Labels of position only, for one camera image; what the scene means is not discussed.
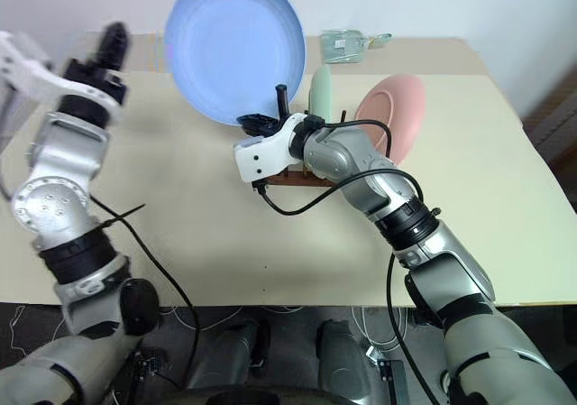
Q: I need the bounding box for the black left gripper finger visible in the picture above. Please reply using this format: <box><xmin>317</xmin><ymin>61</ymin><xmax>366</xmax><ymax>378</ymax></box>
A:
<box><xmin>95</xmin><ymin>21</ymin><xmax>116</xmax><ymax>71</ymax></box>
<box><xmin>112</xmin><ymin>20</ymin><xmax>133</xmax><ymax>74</ymax></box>

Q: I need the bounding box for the dark rounded shape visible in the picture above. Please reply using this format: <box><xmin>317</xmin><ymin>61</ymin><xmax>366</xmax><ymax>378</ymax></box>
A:
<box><xmin>186</xmin><ymin>319</ymin><xmax>272</xmax><ymax>393</ymax></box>
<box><xmin>316</xmin><ymin>318</ymin><xmax>371</xmax><ymax>402</ymax></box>

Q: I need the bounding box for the pink plate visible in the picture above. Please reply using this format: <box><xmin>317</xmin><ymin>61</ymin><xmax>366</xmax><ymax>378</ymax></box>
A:
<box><xmin>353</xmin><ymin>74</ymin><xmax>427</xmax><ymax>163</ymax></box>

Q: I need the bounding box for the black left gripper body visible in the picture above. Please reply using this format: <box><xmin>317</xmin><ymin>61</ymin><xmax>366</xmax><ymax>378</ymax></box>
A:
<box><xmin>61</xmin><ymin>58</ymin><xmax>132</xmax><ymax>107</ymax></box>

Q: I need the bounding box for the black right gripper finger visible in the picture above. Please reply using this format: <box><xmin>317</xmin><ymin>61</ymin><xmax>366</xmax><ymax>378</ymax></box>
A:
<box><xmin>275</xmin><ymin>83</ymin><xmax>291</xmax><ymax>123</ymax></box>

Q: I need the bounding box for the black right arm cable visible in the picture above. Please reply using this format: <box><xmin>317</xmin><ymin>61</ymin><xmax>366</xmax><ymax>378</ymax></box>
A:
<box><xmin>253</xmin><ymin>115</ymin><xmax>442</xmax><ymax>405</ymax></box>

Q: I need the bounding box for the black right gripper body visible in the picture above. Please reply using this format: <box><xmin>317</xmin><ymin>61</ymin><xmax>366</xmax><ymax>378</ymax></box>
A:
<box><xmin>236</xmin><ymin>113</ymin><xmax>284</xmax><ymax>138</ymax></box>

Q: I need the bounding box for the black flat box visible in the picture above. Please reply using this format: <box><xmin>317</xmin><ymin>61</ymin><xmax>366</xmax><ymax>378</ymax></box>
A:
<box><xmin>376</xmin><ymin>357</ymin><xmax>406</xmax><ymax>405</ymax></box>

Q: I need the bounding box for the cream table mat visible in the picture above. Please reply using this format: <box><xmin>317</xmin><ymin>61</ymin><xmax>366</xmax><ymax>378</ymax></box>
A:
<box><xmin>0</xmin><ymin>71</ymin><xmax>577</xmax><ymax>309</ymax></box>

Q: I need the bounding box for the clear glass jar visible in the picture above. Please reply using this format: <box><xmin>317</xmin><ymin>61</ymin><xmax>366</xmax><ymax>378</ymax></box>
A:
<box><xmin>320</xmin><ymin>28</ymin><xmax>394</xmax><ymax>65</ymax></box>

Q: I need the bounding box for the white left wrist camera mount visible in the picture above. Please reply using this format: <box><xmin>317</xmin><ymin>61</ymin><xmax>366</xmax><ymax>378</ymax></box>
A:
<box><xmin>0</xmin><ymin>30</ymin><xmax>124</xmax><ymax>122</ymax></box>

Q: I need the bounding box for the white floor cable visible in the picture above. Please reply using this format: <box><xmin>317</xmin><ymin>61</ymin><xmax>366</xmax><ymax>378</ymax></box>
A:
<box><xmin>350</xmin><ymin>305</ymin><xmax>409</xmax><ymax>357</ymax></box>

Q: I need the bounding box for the wooden dish rack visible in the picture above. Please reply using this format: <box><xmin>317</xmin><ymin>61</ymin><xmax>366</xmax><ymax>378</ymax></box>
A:
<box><xmin>264</xmin><ymin>109</ymin><xmax>349</xmax><ymax>189</ymax></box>

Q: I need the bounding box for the green plate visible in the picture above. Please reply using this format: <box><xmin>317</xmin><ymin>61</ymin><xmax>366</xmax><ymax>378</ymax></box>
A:
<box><xmin>310</xmin><ymin>64</ymin><xmax>334</xmax><ymax>124</ymax></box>

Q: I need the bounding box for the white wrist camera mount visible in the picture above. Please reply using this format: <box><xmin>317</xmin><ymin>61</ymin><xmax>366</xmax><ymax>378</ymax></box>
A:
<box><xmin>0</xmin><ymin>30</ymin><xmax>124</xmax><ymax>122</ymax></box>
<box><xmin>233</xmin><ymin>112</ymin><xmax>310</xmax><ymax>185</ymax></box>

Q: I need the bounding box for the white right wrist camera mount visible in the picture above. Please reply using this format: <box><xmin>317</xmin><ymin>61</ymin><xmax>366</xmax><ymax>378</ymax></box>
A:
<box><xmin>233</xmin><ymin>112</ymin><xmax>310</xmax><ymax>185</ymax></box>

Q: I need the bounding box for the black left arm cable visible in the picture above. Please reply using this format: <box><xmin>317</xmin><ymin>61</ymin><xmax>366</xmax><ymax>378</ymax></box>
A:
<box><xmin>88</xmin><ymin>193</ymin><xmax>202</xmax><ymax>391</ymax></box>

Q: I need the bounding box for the blue plate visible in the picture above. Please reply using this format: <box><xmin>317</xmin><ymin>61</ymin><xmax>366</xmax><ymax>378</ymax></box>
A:
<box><xmin>163</xmin><ymin>0</ymin><xmax>307</xmax><ymax>128</ymax></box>

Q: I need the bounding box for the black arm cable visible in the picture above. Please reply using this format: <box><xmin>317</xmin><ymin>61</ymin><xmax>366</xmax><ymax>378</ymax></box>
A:
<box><xmin>253</xmin><ymin>115</ymin><xmax>442</xmax><ymax>405</ymax></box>
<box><xmin>88</xmin><ymin>193</ymin><xmax>202</xmax><ymax>391</ymax></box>

